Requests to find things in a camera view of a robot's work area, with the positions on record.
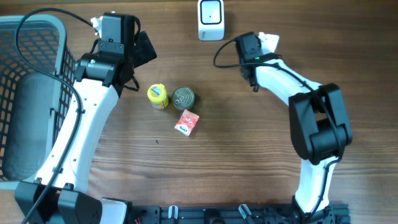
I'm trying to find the yellow lidded jar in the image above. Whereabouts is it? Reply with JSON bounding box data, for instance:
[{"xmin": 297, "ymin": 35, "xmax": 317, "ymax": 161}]
[{"xmin": 147, "ymin": 83, "xmax": 169, "ymax": 110}]

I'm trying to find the green tin can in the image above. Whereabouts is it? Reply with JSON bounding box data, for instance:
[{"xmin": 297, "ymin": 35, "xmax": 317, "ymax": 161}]
[{"xmin": 172, "ymin": 86, "xmax": 195, "ymax": 110}]

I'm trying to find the red white small carton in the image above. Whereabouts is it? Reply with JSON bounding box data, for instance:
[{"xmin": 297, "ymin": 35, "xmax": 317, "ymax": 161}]
[{"xmin": 174, "ymin": 110, "xmax": 200, "ymax": 136}]

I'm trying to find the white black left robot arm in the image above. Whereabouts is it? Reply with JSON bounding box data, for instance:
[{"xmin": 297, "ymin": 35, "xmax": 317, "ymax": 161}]
[{"xmin": 15, "ymin": 31, "xmax": 157, "ymax": 223}]

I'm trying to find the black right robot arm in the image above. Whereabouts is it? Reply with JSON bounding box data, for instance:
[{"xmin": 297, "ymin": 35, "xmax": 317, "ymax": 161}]
[{"xmin": 239, "ymin": 53, "xmax": 353, "ymax": 223}]

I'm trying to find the white barcode scanner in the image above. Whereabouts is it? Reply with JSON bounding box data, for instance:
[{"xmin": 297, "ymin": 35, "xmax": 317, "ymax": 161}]
[{"xmin": 197, "ymin": 0, "xmax": 225, "ymax": 41}]

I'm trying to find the grey plastic basket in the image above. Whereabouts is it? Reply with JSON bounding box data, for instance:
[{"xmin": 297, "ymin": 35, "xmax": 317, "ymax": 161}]
[{"xmin": 1, "ymin": 14, "xmax": 75, "ymax": 190}]

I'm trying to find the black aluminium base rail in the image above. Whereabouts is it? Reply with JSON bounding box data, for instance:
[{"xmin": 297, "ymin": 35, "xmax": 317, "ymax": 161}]
[{"xmin": 124, "ymin": 203, "xmax": 352, "ymax": 224}]

